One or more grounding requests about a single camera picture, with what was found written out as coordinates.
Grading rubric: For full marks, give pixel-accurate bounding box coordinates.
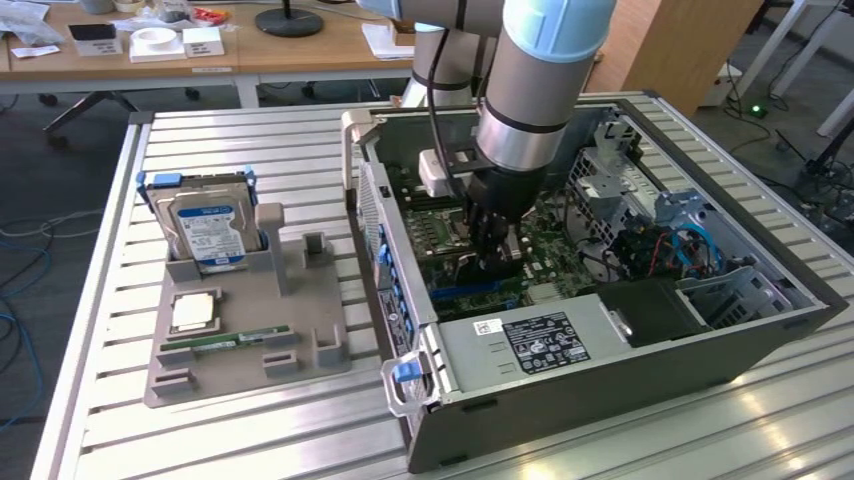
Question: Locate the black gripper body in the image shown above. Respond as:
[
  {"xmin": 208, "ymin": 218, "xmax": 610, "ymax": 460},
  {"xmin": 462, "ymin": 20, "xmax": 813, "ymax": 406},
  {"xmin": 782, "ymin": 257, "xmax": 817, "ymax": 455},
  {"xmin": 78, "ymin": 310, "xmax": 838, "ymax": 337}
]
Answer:
[{"xmin": 465, "ymin": 167, "xmax": 546, "ymax": 224}]

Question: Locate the green graphics card black cooler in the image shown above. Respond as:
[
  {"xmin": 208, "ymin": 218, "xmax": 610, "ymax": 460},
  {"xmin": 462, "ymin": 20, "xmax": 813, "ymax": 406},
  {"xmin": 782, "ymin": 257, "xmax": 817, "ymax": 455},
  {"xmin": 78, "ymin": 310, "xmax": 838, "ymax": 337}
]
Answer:
[{"xmin": 453, "ymin": 223, "xmax": 529, "ymax": 301}]

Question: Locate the CPU socket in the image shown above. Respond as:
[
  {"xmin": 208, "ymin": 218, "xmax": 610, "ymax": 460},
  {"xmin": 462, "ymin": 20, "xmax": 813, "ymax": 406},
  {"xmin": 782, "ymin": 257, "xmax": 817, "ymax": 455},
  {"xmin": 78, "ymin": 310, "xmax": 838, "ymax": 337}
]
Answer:
[{"xmin": 444, "ymin": 205, "xmax": 473, "ymax": 246}]

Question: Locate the green motherboard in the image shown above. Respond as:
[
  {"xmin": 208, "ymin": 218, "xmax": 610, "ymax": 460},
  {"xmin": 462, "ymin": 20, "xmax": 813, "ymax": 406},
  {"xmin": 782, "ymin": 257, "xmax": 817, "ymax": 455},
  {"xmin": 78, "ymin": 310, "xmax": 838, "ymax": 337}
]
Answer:
[{"xmin": 390, "ymin": 164, "xmax": 602, "ymax": 321}]

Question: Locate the long expansion slot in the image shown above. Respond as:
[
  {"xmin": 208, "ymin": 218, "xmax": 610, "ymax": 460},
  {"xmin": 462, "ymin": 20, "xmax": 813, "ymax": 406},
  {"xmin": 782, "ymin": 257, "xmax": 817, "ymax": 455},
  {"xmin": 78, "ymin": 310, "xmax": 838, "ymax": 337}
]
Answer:
[{"xmin": 426, "ymin": 282, "xmax": 502, "ymax": 297}]

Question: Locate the tall metal disk bay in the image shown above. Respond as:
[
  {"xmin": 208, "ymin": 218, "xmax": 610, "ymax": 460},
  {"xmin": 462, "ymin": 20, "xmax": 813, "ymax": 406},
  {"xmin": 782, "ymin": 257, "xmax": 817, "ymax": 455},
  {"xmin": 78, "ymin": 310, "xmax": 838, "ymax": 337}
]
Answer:
[{"xmin": 566, "ymin": 119, "xmax": 663, "ymax": 261}]

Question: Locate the black back panel label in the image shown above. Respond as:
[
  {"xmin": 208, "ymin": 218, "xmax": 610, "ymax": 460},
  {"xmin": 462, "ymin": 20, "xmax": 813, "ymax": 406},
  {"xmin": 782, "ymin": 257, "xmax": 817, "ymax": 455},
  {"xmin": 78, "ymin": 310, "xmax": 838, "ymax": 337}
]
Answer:
[{"xmin": 378, "ymin": 291, "xmax": 410, "ymax": 351}]

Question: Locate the grey power supply unit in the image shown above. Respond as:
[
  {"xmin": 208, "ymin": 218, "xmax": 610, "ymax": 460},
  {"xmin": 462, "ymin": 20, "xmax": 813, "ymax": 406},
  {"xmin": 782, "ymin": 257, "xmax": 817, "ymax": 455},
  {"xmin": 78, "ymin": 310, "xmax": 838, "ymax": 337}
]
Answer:
[{"xmin": 426, "ymin": 293, "xmax": 634, "ymax": 397}]

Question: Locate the black fan shroud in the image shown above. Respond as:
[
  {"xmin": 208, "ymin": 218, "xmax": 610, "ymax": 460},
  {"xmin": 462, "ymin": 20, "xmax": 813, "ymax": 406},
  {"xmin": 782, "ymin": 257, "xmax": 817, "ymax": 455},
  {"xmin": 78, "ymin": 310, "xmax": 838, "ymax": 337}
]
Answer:
[{"xmin": 595, "ymin": 277, "xmax": 714, "ymax": 350}]

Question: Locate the stack of white papers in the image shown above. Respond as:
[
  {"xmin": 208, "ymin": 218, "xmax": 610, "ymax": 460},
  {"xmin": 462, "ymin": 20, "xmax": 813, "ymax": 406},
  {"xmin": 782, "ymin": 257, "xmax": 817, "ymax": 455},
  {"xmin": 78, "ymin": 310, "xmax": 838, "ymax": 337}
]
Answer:
[{"xmin": 360, "ymin": 21, "xmax": 419, "ymax": 62}]

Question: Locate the dark grey PC case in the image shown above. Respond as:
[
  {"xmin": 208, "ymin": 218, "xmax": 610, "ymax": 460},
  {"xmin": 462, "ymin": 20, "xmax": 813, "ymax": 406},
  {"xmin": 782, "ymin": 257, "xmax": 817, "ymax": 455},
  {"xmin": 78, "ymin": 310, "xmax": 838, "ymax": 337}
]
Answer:
[{"xmin": 339, "ymin": 97, "xmax": 850, "ymax": 475}]

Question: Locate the wooden cabinet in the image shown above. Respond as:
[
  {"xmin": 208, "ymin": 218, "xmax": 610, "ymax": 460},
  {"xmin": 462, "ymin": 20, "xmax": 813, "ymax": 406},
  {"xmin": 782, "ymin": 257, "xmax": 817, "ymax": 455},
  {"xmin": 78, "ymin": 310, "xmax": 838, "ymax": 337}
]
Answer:
[{"xmin": 586, "ymin": 0, "xmax": 766, "ymax": 117}]

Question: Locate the low metal disk bay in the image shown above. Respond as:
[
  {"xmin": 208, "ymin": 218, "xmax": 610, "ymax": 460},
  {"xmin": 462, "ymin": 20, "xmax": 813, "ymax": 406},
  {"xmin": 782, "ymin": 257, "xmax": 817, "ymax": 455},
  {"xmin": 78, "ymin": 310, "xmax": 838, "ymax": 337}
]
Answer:
[{"xmin": 674, "ymin": 264, "xmax": 814, "ymax": 331}]

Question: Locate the hard disk with blue rails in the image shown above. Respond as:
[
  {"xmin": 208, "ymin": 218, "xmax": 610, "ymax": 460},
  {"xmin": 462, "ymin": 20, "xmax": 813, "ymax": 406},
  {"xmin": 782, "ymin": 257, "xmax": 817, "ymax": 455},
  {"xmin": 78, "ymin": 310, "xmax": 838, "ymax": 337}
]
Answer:
[{"xmin": 132, "ymin": 167, "xmax": 260, "ymax": 276}]

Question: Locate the wooden office desk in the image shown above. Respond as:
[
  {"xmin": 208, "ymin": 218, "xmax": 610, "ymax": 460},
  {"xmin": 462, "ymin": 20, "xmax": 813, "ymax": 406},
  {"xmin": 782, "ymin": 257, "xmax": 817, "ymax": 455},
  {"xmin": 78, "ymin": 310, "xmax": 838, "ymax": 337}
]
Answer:
[
  {"xmin": 0, "ymin": 0, "xmax": 243, "ymax": 109},
  {"xmin": 236, "ymin": 0, "xmax": 606, "ymax": 109}
]

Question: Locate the green RAM stick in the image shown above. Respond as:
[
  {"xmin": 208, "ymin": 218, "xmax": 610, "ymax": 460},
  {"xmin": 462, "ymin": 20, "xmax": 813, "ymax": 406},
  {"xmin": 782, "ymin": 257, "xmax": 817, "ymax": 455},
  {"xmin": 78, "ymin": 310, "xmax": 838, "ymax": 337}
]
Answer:
[{"xmin": 159, "ymin": 325, "xmax": 292, "ymax": 352}]

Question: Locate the silver CPU chip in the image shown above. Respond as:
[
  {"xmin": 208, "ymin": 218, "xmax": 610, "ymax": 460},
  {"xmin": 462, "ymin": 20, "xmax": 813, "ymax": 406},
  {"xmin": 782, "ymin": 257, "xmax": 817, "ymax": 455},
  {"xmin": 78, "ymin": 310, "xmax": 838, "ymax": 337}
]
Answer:
[{"xmin": 170, "ymin": 294, "xmax": 219, "ymax": 334}]

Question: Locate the grey parts rack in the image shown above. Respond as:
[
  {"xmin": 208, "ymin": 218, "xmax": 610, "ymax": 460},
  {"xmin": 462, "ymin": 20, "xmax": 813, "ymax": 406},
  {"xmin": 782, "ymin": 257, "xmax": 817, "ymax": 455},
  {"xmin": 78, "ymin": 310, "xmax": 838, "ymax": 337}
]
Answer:
[{"xmin": 142, "ymin": 202, "xmax": 354, "ymax": 411}]

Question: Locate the black round lamp base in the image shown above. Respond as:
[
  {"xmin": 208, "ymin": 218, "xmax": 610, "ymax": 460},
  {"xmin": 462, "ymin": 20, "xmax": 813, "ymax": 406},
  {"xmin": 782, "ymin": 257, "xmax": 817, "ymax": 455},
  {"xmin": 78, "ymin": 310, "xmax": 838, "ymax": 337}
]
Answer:
[{"xmin": 255, "ymin": 0, "xmax": 327, "ymax": 38}]

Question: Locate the black floor stand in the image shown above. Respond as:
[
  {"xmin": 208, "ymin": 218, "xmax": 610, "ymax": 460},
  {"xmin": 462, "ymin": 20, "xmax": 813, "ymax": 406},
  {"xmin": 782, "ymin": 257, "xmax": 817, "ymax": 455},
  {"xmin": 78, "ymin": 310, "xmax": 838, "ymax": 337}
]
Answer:
[{"xmin": 773, "ymin": 99, "xmax": 854, "ymax": 221}]

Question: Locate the plain white box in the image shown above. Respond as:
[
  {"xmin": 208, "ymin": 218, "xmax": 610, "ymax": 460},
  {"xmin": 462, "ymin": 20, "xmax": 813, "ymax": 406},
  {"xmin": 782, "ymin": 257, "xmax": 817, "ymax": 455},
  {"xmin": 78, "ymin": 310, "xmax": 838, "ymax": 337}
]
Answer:
[{"xmin": 180, "ymin": 26, "xmax": 226, "ymax": 59}]

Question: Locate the red package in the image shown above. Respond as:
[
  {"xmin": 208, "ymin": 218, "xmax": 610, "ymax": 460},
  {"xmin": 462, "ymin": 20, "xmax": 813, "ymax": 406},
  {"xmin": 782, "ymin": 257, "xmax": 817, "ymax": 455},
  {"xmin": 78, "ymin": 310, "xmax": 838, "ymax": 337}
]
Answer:
[{"xmin": 191, "ymin": 4, "xmax": 227, "ymax": 27}]

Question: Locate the black office chair base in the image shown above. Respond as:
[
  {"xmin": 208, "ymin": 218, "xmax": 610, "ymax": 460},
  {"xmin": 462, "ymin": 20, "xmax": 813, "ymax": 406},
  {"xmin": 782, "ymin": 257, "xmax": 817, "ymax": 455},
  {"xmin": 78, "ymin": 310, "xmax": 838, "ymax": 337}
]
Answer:
[{"xmin": 40, "ymin": 89, "xmax": 143, "ymax": 149}]

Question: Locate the white box with black top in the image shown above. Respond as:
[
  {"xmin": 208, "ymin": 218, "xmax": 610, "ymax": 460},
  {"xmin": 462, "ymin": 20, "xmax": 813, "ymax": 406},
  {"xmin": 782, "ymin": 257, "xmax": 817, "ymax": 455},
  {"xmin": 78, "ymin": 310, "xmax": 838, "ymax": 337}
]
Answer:
[{"xmin": 67, "ymin": 22, "xmax": 124, "ymax": 58}]

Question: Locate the small paper slip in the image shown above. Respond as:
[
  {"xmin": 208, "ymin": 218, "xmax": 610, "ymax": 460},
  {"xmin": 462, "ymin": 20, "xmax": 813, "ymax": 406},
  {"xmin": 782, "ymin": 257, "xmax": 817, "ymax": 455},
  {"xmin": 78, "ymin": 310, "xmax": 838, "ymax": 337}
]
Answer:
[{"xmin": 8, "ymin": 44, "xmax": 63, "ymax": 59}]

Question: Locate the clear plastic bag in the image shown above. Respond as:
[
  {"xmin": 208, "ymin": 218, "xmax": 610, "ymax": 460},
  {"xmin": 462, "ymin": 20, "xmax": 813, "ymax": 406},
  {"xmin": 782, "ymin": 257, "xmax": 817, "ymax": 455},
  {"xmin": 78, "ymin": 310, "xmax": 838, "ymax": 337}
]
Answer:
[{"xmin": 0, "ymin": 1, "xmax": 68, "ymax": 47}]

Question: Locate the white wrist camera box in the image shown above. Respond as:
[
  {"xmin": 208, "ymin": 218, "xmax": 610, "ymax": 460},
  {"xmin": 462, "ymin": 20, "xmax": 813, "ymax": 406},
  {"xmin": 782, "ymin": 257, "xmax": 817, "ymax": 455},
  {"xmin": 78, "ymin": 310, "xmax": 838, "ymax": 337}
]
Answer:
[{"xmin": 418, "ymin": 149, "xmax": 463, "ymax": 199}]

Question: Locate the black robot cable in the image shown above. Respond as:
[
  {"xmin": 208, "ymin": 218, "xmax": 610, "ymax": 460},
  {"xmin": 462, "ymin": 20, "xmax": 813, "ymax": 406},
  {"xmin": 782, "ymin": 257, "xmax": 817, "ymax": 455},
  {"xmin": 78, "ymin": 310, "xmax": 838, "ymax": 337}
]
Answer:
[{"xmin": 424, "ymin": 0, "xmax": 469, "ymax": 156}]

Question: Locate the red wire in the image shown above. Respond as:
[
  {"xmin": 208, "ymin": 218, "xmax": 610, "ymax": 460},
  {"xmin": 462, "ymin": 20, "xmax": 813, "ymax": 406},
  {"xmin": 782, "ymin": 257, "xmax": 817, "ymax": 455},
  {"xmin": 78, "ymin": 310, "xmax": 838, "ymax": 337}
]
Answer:
[{"xmin": 651, "ymin": 230, "xmax": 677, "ymax": 274}]

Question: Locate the blue wire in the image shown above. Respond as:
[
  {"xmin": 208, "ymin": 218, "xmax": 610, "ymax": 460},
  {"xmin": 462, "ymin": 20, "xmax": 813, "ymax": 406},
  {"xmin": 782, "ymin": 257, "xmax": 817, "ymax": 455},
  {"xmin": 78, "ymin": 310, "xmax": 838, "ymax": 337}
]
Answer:
[{"xmin": 669, "ymin": 223, "xmax": 727, "ymax": 281}]

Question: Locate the white table frame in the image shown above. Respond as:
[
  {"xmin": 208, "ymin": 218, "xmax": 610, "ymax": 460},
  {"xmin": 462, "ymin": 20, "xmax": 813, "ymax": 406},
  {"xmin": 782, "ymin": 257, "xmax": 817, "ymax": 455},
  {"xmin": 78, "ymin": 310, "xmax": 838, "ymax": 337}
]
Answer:
[{"xmin": 733, "ymin": 0, "xmax": 854, "ymax": 137}]

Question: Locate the grey floor cable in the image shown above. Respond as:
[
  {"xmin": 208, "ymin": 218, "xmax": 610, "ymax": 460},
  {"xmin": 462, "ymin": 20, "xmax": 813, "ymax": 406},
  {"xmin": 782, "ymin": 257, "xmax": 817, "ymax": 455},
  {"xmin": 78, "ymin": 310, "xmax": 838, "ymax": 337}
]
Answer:
[{"xmin": 0, "ymin": 209, "xmax": 102, "ymax": 240}]

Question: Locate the blue floor cable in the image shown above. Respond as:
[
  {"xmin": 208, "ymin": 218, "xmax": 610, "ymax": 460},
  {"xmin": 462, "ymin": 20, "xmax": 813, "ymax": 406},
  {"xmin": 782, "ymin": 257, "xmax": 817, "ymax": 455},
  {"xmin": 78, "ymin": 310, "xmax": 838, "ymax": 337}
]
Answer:
[{"xmin": 0, "ymin": 239, "xmax": 52, "ymax": 431}]

